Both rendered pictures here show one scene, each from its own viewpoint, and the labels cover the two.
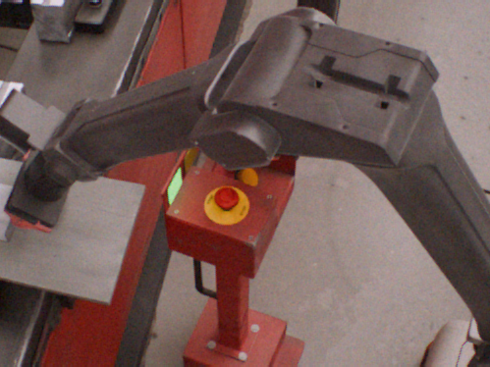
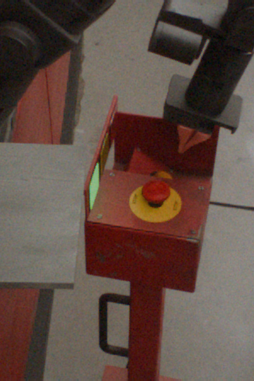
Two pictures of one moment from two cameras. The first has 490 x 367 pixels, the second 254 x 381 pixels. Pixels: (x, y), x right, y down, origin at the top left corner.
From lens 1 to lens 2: 0.45 m
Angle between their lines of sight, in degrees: 13
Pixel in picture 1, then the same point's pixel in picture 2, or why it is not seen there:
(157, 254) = (35, 334)
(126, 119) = not seen: outside the picture
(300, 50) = not seen: outside the picture
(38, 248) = not seen: outside the picture
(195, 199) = (118, 201)
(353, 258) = (245, 309)
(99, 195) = (30, 162)
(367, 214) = (246, 263)
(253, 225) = (192, 218)
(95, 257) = (42, 231)
